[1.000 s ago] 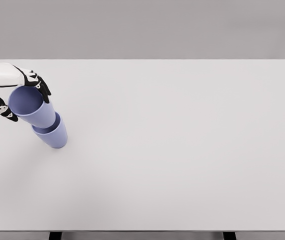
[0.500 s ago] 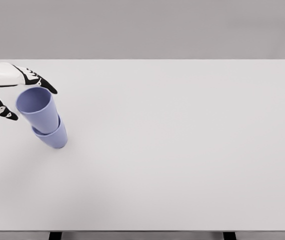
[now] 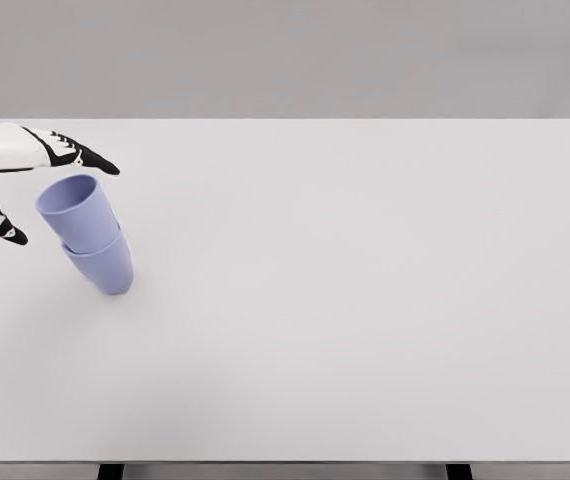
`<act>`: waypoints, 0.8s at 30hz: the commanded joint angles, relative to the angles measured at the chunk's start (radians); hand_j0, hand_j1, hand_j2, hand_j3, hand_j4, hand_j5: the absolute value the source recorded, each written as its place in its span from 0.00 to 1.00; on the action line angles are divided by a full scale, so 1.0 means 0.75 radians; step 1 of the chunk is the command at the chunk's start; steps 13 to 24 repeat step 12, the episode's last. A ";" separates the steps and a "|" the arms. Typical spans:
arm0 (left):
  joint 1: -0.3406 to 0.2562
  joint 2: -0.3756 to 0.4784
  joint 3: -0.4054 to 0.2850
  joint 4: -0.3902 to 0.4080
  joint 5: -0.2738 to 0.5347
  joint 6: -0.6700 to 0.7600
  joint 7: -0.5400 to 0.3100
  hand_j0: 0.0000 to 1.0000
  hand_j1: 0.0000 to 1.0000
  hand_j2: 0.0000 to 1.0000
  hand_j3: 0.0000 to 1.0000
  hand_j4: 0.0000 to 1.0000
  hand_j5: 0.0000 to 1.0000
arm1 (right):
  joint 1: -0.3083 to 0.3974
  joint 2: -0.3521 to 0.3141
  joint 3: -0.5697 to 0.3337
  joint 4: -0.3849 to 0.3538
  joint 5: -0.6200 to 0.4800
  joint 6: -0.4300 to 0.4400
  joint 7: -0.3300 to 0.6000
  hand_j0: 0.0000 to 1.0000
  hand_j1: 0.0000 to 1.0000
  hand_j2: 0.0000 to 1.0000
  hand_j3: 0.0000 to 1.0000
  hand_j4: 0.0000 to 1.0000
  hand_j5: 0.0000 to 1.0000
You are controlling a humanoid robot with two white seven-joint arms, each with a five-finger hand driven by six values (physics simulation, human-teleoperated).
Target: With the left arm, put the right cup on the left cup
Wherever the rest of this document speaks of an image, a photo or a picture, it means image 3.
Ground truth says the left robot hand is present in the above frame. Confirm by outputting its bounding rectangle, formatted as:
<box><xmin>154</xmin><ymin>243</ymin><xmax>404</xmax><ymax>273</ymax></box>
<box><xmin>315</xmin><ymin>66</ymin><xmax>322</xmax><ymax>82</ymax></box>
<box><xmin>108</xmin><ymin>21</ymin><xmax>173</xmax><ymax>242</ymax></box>
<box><xmin>0</xmin><ymin>121</ymin><xmax>121</xmax><ymax>247</ymax></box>

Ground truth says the blue plastic cup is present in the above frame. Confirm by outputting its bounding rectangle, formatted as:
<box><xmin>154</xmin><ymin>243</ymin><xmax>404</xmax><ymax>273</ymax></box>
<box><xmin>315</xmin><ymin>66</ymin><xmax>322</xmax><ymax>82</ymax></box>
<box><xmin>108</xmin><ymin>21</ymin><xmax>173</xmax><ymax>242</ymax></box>
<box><xmin>35</xmin><ymin>173</ymin><xmax>124</xmax><ymax>254</ymax></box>
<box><xmin>60</xmin><ymin>231</ymin><xmax>135</xmax><ymax>297</ymax></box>

